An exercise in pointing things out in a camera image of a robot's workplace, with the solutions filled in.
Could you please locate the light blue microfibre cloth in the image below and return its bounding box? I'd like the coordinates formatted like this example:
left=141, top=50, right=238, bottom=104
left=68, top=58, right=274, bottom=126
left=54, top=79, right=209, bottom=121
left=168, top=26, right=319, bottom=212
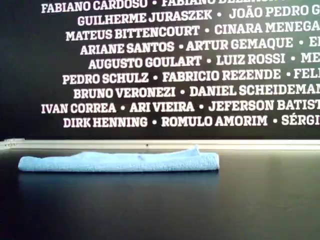
left=17, top=144, right=220, bottom=173

